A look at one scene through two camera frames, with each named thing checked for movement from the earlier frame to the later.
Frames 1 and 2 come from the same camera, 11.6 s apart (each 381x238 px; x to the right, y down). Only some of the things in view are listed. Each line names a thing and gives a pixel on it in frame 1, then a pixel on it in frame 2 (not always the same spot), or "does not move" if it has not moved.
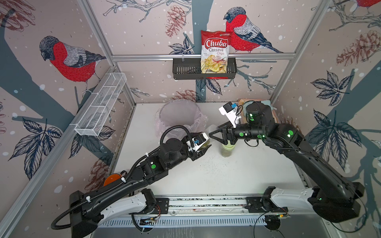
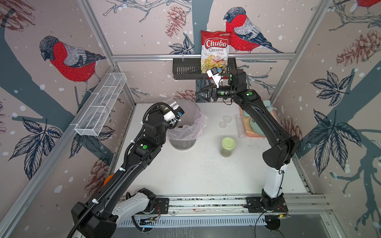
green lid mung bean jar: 226,150 does not move
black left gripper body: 194,156 -> 170,125
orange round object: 111,178 does not move
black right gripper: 226,131 -> 211,93
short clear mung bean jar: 207,144 -> 164,108
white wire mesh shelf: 91,120 does not move
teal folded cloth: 268,103 does not move
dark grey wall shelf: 190,68 does not move
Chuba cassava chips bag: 215,46 does not move
